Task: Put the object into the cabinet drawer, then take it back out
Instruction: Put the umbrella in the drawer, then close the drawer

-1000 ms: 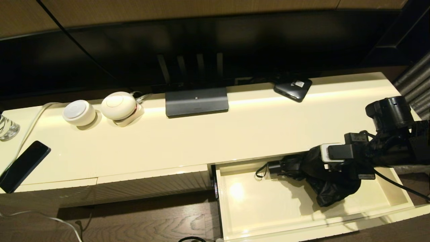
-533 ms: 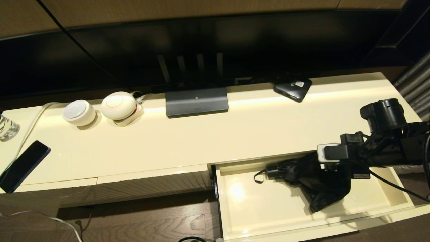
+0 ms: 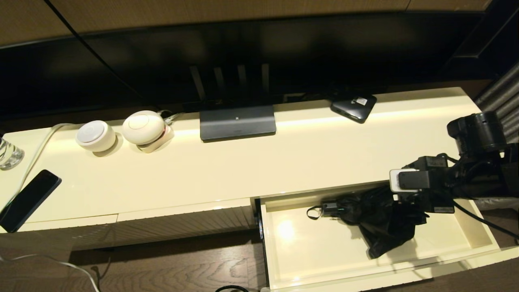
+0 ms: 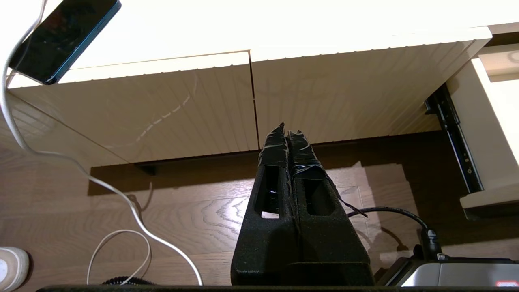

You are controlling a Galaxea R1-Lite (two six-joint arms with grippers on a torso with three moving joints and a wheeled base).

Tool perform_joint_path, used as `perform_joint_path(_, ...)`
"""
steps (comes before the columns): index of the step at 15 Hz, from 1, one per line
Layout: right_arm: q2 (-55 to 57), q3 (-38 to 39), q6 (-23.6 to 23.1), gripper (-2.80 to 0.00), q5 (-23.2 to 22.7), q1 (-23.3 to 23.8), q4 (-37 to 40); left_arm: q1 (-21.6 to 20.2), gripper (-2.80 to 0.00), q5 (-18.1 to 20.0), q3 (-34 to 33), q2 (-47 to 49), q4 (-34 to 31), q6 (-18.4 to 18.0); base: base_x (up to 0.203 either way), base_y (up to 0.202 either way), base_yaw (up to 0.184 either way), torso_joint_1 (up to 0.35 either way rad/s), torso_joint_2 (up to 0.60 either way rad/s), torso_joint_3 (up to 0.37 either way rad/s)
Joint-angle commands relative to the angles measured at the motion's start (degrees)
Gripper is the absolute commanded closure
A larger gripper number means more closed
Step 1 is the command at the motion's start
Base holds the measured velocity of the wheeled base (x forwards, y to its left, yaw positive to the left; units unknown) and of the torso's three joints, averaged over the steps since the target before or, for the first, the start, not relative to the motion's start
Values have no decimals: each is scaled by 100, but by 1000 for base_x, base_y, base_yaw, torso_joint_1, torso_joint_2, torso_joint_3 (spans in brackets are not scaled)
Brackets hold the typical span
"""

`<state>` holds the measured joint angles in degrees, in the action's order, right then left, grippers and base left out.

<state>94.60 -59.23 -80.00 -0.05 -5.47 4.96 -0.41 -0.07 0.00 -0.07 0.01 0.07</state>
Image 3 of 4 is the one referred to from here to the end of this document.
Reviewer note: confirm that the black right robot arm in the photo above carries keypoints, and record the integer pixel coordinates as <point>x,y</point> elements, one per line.
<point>478,129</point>

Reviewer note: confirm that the dark smartphone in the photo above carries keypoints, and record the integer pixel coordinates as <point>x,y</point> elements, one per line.
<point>30,198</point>

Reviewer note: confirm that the white round device on base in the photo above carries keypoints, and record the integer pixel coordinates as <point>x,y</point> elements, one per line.
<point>142,127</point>

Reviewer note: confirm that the clear glass cup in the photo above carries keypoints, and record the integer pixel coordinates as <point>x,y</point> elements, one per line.
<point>10,156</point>

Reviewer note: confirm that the grey pleated curtain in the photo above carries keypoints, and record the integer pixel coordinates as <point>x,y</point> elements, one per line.
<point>502,93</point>

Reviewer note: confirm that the black umbrella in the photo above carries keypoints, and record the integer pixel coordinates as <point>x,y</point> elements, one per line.
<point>381,223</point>

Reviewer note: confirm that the beige ribbed cabinet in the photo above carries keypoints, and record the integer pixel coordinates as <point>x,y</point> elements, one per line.
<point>202,170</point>

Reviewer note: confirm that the wide cream ribbed drawer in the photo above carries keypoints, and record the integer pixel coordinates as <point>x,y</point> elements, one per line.
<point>308,251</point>

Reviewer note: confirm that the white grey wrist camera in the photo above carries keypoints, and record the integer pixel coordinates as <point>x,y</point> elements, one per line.
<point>409,180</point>

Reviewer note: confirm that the grey rectangular television base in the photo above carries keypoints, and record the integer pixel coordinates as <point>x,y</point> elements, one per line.
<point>237,123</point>

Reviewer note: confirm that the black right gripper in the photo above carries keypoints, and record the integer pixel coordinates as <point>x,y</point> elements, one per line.
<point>442,182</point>

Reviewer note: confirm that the black flat screen television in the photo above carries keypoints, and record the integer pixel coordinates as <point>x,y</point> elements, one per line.
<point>284,52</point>

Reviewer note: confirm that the white round speaker grey top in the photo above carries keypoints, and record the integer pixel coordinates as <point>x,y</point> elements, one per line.
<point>95,136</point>

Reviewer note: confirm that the black box with white label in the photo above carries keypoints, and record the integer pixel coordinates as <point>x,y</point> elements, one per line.
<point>352,107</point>

